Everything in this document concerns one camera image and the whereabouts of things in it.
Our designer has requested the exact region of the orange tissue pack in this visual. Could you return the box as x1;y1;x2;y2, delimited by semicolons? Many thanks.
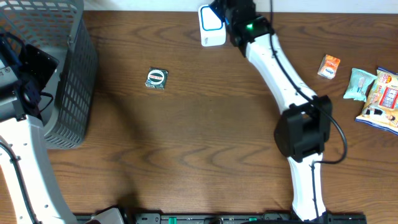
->
317;54;341;80

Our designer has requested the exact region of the green round-label packet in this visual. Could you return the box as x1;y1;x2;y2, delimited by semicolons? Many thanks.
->
145;67;169;90

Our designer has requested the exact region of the green wipes packet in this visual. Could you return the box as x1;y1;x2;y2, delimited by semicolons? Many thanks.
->
343;68;377;102

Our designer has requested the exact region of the white yellow snack bag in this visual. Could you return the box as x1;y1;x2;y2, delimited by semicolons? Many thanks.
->
355;67;397;135

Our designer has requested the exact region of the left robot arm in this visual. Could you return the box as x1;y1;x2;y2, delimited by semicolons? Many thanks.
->
1;32;81;223

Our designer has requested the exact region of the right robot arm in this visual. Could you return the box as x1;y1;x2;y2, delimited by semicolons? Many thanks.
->
210;0;331;222

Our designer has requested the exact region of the white barcode scanner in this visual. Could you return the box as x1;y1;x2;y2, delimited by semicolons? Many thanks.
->
198;4;226;47

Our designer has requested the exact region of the grey plastic mesh basket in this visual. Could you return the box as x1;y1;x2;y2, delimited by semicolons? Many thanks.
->
1;0;98;149

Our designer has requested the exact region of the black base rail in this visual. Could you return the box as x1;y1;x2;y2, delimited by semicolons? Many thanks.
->
121;212;367;224

